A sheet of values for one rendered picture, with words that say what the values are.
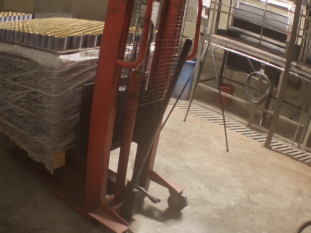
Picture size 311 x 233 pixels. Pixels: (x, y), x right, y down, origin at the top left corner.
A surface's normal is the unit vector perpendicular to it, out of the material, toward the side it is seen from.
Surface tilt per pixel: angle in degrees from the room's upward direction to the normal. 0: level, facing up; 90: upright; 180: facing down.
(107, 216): 0
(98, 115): 90
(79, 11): 90
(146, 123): 90
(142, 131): 90
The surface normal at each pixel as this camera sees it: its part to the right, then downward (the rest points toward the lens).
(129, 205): -0.58, 0.22
